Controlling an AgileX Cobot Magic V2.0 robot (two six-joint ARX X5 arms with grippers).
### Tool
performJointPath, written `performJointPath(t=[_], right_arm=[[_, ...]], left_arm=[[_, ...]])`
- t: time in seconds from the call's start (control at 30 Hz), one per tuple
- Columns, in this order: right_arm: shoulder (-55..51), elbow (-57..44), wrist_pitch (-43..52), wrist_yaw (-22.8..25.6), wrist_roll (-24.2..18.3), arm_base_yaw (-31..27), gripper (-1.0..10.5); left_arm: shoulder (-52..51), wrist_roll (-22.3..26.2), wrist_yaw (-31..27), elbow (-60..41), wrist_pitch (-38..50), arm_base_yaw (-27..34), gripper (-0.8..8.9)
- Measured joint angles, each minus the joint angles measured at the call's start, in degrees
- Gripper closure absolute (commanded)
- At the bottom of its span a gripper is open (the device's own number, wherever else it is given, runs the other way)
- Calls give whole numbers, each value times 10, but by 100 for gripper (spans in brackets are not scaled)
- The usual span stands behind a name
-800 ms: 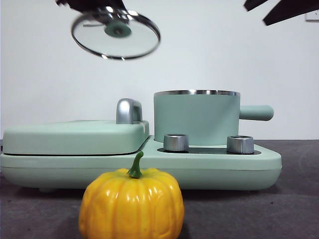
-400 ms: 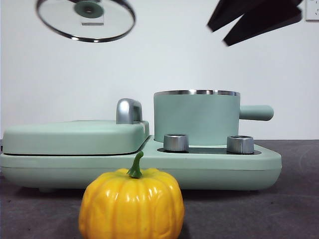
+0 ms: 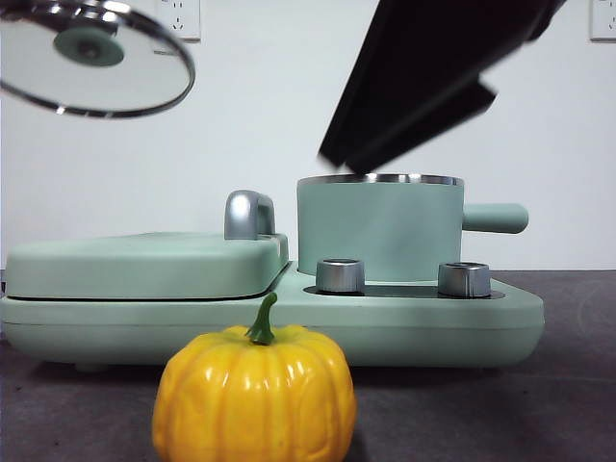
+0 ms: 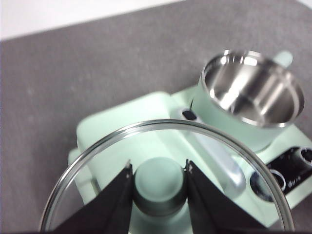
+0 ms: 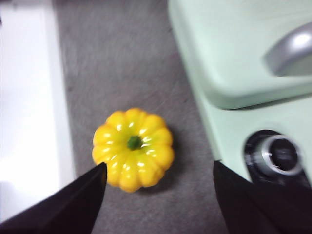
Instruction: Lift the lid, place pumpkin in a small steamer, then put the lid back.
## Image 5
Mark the green breakfast machine base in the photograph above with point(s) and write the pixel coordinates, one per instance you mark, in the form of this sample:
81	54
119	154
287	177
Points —
231	126

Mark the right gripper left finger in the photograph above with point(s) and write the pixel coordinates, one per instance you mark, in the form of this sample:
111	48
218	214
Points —
65	209

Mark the yellow toy pumpkin green stem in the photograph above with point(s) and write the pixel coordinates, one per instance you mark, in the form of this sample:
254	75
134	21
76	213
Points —
132	156

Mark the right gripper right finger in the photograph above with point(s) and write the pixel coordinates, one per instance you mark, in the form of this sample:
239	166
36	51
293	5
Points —
263	209

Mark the black control panel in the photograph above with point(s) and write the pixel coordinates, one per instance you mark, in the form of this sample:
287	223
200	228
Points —
251	158

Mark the silver control knob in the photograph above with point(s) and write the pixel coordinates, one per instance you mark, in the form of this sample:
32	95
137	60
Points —
267	151

